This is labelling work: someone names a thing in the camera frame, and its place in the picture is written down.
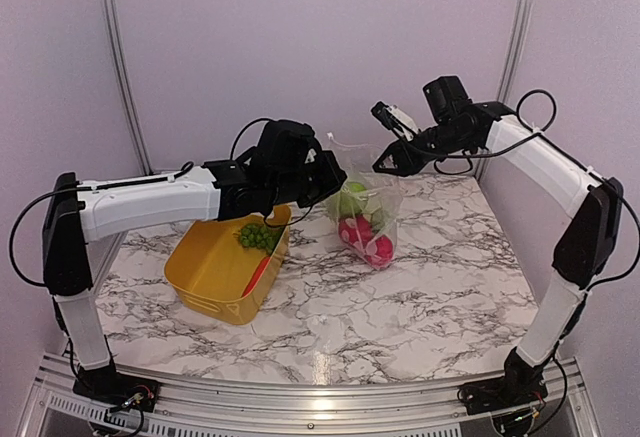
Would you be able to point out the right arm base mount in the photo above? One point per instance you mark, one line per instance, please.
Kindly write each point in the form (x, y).
(489, 395)

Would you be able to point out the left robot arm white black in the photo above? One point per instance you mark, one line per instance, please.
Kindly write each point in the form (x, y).
(80, 212)

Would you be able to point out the left aluminium frame post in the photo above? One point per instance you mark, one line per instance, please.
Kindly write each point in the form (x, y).
(124, 85)

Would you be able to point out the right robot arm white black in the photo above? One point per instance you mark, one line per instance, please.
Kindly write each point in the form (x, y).
(485, 130)

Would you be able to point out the clear zip top bag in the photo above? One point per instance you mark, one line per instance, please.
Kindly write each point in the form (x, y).
(383, 191)

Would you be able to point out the red apple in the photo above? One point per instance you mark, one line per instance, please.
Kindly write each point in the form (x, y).
(356, 232)
(379, 252)

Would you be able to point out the green bitter gourd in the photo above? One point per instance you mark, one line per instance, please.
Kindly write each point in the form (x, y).
(379, 219)

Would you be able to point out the yellow plastic basket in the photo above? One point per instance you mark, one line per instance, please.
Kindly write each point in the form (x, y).
(209, 269)

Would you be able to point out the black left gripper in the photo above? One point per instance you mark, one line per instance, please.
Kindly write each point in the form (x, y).
(334, 176)

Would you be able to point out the green apple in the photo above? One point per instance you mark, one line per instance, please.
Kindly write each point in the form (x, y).
(354, 189)

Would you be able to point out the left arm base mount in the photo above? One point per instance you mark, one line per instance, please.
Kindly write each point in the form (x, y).
(120, 391)

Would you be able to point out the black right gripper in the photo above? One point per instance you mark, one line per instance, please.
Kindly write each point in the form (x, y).
(405, 161)

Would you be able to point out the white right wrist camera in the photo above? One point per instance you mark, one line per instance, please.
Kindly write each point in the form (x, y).
(394, 119)

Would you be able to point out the orange carrot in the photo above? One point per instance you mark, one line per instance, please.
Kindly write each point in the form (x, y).
(257, 276)

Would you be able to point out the front aluminium rail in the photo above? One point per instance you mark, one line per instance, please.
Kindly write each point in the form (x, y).
(192, 406)

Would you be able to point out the green grape bunch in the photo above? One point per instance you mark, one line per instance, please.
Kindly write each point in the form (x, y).
(259, 236)

